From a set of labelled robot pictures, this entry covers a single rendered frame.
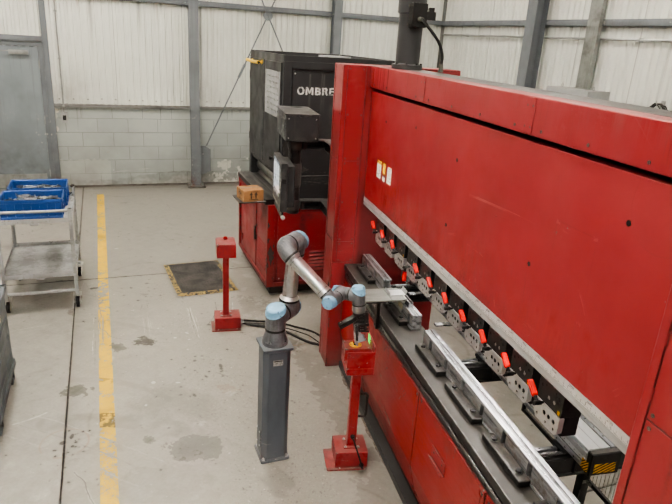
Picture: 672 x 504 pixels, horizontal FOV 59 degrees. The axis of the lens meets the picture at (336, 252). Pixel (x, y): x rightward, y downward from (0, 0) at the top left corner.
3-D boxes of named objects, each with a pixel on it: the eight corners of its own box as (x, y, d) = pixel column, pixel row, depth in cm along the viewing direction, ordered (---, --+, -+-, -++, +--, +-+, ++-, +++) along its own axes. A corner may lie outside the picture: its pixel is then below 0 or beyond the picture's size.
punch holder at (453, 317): (446, 318, 296) (450, 288, 290) (461, 318, 298) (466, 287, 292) (458, 332, 282) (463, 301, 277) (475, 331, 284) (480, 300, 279)
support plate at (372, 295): (356, 290, 368) (356, 289, 368) (396, 289, 375) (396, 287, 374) (364, 303, 352) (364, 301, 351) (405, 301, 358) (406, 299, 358)
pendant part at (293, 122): (273, 210, 486) (276, 104, 458) (303, 210, 492) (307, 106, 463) (281, 229, 440) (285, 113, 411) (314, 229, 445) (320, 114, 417)
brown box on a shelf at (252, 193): (232, 195, 570) (232, 183, 566) (258, 194, 579) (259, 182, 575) (239, 203, 544) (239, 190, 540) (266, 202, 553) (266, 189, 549)
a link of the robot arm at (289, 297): (271, 319, 349) (280, 232, 329) (284, 310, 361) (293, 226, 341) (288, 325, 344) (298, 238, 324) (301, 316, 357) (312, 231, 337)
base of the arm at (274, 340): (265, 350, 335) (265, 334, 332) (259, 337, 348) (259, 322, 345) (291, 346, 340) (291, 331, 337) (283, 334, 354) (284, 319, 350)
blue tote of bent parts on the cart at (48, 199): (5, 209, 534) (2, 190, 528) (65, 207, 551) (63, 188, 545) (-1, 221, 502) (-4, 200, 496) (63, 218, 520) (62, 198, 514)
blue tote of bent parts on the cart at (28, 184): (13, 198, 571) (11, 179, 565) (69, 196, 589) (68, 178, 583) (8, 208, 540) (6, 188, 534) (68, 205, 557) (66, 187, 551)
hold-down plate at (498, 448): (481, 439, 254) (482, 433, 253) (492, 437, 256) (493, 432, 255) (517, 488, 227) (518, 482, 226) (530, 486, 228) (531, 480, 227)
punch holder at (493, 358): (483, 359, 259) (488, 325, 254) (500, 358, 261) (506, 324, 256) (499, 377, 246) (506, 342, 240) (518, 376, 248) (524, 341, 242)
